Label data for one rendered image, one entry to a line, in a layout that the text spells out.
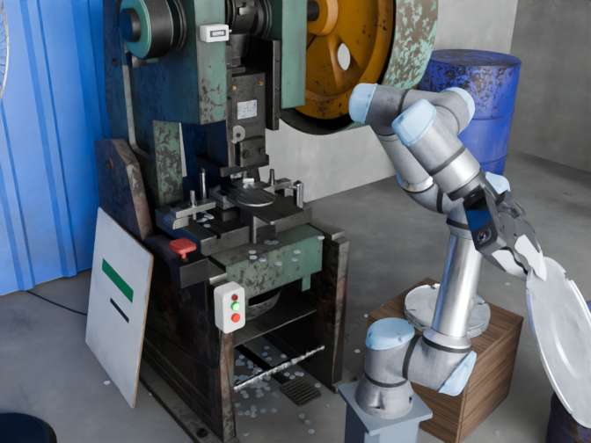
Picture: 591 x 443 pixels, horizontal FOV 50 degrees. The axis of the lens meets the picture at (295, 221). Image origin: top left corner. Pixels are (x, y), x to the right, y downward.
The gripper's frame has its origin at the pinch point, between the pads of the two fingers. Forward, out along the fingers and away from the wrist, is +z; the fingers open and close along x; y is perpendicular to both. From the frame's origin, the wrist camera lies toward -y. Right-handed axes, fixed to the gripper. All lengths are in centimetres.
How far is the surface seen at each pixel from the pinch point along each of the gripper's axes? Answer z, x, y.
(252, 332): -7, 112, 63
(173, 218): -53, 99, 54
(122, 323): -38, 150, 55
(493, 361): 52, 60, 87
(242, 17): -84, 44, 71
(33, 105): -134, 162, 105
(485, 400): 63, 72, 85
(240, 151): -55, 71, 66
